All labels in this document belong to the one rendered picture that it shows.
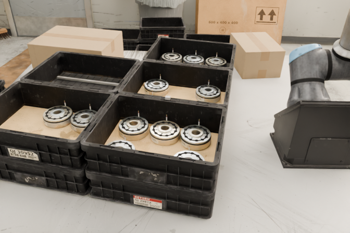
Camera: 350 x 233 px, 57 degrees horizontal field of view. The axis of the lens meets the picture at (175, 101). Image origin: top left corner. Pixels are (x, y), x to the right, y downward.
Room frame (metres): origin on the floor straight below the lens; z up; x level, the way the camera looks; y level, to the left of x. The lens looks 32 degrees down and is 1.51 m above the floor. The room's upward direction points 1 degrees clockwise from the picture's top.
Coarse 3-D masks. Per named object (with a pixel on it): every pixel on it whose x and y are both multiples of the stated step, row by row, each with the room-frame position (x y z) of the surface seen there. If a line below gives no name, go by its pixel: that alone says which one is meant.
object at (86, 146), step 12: (120, 96) 0.98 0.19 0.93; (132, 96) 0.97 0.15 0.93; (144, 96) 0.98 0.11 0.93; (108, 108) 0.89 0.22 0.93; (216, 108) 0.91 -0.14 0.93; (96, 120) 0.83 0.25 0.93; (84, 144) 0.71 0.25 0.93; (96, 144) 0.71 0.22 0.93; (120, 156) 0.68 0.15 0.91; (132, 156) 0.67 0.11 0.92; (144, 156) 0.67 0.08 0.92; (156, 156) 0.66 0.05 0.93; (168, 156) 0.66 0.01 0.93; (216, 156) 0.67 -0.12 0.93; (192, 168) 0.64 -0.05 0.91; (204, 168) 0.63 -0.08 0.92; (216, 168) 0.63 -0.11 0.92
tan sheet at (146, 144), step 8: (120, 120) 0.97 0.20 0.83; (112, 136) 0.87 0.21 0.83; (120, 136) 0.87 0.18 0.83; (216, 136) 0.88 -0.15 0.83; (136, 144) 0.83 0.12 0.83; (144, 144) 0.83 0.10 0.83; (152, 144) 0.83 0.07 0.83; (176, 144) 0.84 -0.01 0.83; (216, 144) 0.84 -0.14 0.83; (160, 152) 0.79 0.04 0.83; (168, 152) 0.79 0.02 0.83; (176, 152) 0.79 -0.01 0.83; (200, 152) 0.80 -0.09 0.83; (208, 152) 0.80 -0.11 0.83; (208, 160) 0.76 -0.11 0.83
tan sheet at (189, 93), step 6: (144, 84) 1.25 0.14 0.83; (174, 90) 1.20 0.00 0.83; (180, 90) 1.20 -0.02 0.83; (186, 90) 1.20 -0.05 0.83; (192, 90) 1.20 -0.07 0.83; (174, 96) 1.15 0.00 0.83; (180, 96) 1.15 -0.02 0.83; (186, 96) 1.15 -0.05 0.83; (192, 96) 1.15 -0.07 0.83; (222, 96) 1.16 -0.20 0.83; (216, 102) 1.11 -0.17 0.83; (222, 102) 1.11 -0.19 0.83
